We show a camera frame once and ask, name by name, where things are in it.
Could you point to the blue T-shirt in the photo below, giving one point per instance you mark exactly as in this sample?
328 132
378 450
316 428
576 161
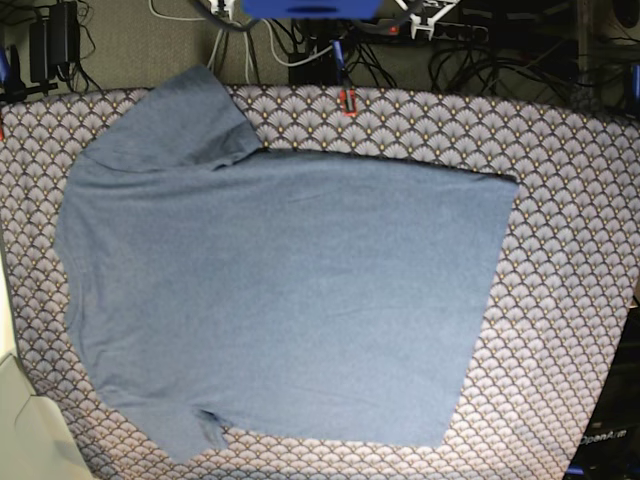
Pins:
215 284

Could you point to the red table clamp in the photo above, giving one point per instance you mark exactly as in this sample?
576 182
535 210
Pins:
348 102

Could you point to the black power strip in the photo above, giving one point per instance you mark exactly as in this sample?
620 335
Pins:
441 31

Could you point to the blue box overhead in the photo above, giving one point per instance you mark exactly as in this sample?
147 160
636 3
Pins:
311 9

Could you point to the fan-patterned tablecloth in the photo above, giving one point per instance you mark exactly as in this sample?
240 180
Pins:
557 308

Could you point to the black power adapter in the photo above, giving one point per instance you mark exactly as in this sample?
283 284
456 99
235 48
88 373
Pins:
54 43

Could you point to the black OpenArm base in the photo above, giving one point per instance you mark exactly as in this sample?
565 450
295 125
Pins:
609 448

